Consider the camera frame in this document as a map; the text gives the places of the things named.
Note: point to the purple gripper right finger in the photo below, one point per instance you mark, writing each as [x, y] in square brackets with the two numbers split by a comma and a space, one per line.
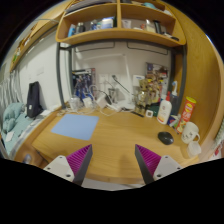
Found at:
[154, 167]

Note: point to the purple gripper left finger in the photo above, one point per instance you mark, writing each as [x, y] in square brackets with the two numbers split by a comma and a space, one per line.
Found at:
[72, 167]

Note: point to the black computer mouse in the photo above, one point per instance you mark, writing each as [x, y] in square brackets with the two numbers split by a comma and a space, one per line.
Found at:
[166, 138]

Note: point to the blue mouse pad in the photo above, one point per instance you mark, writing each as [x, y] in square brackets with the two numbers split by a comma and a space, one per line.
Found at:
[76, 126]

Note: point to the small clear plastic cup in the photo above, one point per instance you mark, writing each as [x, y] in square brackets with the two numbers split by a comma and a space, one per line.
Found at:
[193, 149]

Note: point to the white mug with print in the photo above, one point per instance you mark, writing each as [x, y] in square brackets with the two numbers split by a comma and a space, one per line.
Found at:
[190, 133]

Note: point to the white lotion bottle red cap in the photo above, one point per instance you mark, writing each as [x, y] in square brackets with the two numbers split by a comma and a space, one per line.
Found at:
[164, 110]

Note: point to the groot figurine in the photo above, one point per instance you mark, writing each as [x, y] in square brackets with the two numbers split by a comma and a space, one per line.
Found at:
[145, 98]

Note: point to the blue spray bottle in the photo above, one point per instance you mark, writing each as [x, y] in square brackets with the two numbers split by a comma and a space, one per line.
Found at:
[174, 96]

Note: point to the teal bed blanket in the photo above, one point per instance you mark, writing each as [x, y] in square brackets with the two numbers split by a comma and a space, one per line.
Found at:
[15, 123]

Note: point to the red chips can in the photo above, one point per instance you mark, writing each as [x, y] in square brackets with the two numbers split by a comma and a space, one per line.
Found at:
[186, 114]

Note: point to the robot model kit box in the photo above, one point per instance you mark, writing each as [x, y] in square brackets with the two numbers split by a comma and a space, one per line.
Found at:
[83, 81]

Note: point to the wooden wall shelf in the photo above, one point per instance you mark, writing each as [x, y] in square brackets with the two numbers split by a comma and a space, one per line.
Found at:
[144, 20]

